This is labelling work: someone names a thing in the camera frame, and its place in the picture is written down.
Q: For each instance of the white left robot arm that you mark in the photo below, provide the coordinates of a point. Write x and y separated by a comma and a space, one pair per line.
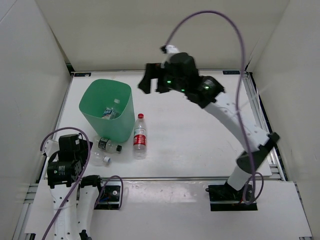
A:
73, 196

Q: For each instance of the green plastic bin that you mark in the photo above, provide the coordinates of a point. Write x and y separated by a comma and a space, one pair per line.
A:
101, 94

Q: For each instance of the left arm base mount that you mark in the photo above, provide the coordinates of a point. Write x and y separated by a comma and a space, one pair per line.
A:
111, 194

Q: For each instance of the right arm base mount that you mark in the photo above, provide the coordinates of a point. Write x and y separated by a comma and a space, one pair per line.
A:
224, 198

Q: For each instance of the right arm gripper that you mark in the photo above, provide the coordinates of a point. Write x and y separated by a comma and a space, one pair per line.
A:
154, 71

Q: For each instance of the black cap black label bottle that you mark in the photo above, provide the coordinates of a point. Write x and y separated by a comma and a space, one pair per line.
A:
106, 145

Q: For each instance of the red cap water bottle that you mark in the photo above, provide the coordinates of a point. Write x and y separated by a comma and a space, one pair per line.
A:
140, 137

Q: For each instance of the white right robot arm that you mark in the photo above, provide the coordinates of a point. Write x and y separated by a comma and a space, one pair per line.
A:
212, 97

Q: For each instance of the grapefruit label white cap bottle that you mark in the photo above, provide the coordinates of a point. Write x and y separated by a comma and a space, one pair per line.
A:
112, 112

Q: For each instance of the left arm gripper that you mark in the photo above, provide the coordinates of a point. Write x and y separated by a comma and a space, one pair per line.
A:
84, 147

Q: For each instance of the clear white cap bottle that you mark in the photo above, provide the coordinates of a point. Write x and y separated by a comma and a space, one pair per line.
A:
99, 158

